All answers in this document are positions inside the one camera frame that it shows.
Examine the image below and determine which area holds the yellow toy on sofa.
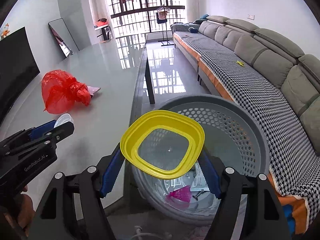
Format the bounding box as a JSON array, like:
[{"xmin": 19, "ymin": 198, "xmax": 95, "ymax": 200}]
[{"xmin": 236, "ymin": 61, "xmax": 245, "ymax": 67}]

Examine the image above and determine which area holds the black television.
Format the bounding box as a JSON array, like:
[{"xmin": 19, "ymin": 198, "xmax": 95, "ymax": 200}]
[{"xmin": 0, "ymin": 27, "xmax": 40, "ymax": 121}]

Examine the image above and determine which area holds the black window grille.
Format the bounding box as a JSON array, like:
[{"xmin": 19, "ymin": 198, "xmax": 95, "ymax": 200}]
[{"xmin": 106, "ymin": 0, "xmax": 187, "ymax": 38}]

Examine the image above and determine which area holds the houndstooth sofa cover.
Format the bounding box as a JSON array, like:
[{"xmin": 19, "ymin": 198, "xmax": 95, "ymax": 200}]
[{"xmin": 171, "ymin": 21, "xmax": 319, "ymax": 216}]

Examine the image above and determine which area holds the row of plush toys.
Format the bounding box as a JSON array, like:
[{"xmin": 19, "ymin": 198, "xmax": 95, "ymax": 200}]
[{"xmin": 1, "ymin": 23, "xmax": 10, "ymax": 40}]

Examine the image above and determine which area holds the light blue wipes packet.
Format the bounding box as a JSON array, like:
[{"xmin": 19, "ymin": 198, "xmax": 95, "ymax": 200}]
[{"xmin": 190, "ymin": 162, "xmax": 209, "ymax": 192}]

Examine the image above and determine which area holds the white round container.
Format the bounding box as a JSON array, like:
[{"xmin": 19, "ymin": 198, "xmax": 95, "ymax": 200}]
[{"xmin": 54, "ymin": 113, "xmax": 74, "ymax": 128}]

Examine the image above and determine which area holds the pink plastic shuttlecock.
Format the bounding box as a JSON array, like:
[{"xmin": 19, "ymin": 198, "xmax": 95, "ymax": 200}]
[{"xmin": 165, "ymin": 185, "xmax": 191, "ymax": 210}]

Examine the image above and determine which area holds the person left hand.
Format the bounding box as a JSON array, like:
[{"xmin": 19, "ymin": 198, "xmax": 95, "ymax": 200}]
[{"xmin": 1, "ymin": 186, "xmax": 35, "ymax": 239}]

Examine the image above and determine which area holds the grey sectional sofa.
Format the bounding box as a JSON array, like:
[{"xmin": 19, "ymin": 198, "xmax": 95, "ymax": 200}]
[{"xmin": 173, "ymin": 15, "xmax": 320, "ymax": 153}]

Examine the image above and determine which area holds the leaning floor mirror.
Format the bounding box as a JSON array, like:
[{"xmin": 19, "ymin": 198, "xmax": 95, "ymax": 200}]
[{"xmin": 48, "ymin": 18, "xmax": 79, "ymax": 58}]

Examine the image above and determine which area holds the red plastic bag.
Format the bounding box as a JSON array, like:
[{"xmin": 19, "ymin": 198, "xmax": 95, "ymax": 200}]
[{"xmin": 41, "ymin": 69, "xmax": 91, "ymax": 114}]

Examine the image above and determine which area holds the blue cushion on sofa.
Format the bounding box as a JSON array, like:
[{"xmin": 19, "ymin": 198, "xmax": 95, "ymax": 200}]
[{"xmin": 188, "ymin": 27, "xmax": 198, "ymax": 33}]

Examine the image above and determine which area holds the pink snack wrapper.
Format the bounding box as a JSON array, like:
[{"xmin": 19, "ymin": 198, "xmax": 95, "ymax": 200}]
[{"xmin": 87, "ymin": 86, "xmax": 101, "ymax": 97}]

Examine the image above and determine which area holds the grey perforated trash basket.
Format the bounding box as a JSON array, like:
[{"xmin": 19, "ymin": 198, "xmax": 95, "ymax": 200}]
[{"xmin": 132, "ymin": 94, "xmax": 270, "ymax": 226}]

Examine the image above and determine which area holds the clothes drying rack stand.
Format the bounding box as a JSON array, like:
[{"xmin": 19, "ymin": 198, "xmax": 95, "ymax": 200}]
[{"xmin": 156, "ymin": 5, "xmax": 172, "ymax": 47}]

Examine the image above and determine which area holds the small side table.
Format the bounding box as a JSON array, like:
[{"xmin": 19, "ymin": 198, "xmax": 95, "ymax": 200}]
[{"xmin": 94, "ymin": 18, "xmax": 111, "ymax": 41}]

